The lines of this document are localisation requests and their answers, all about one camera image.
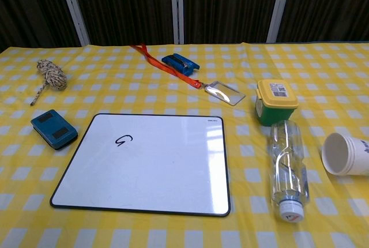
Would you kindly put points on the blue object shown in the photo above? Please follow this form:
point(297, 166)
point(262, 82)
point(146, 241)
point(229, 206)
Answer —
point(47, 129)

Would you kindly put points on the white mat with black border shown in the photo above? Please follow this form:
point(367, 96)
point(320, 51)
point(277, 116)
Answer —
point(158, 167)

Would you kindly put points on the clear plastic badge holder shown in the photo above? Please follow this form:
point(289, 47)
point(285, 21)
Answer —
point(225, 93)

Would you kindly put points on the blue black clip tool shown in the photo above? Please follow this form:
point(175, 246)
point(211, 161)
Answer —
point(176, 62)

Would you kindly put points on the green container yellow lid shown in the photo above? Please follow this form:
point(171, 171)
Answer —
point(265, 89)

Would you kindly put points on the dark partition panel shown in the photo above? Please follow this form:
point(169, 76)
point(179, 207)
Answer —
point(230, 5)
point(124, 5)
point(29, 5)
point(331, 5)

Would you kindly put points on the clear plastic water bottle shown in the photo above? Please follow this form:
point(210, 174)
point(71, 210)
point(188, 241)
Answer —
point(288, 173)

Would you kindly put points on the yellow white checked tablecloth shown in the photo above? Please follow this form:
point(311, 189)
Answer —
point(173, 230)

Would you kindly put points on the white paper cup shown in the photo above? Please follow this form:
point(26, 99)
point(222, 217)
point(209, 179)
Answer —
point(334, 155)

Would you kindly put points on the white partition post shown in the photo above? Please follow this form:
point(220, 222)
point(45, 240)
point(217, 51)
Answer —
point(176, 5)
point(279, 5)
point(73, 8)

